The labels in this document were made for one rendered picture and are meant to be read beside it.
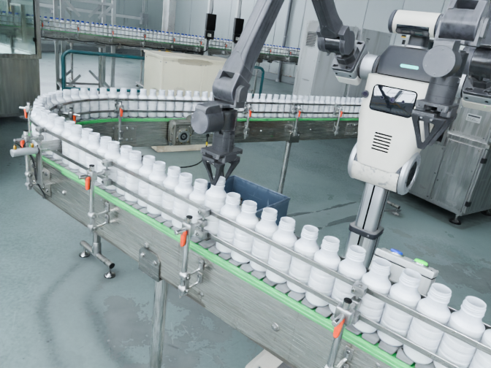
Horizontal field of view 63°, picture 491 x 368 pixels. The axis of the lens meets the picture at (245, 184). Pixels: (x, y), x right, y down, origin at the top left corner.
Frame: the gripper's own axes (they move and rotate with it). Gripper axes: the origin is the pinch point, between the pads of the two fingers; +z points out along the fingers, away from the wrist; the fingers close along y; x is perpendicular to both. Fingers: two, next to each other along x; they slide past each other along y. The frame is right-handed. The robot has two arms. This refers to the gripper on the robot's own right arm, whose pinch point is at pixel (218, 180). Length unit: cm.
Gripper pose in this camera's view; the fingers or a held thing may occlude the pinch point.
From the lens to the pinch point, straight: 109.6
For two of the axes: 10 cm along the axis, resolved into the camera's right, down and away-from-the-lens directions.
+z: -1.4, 9.2, 3.6
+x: 7.7, 3.3, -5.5
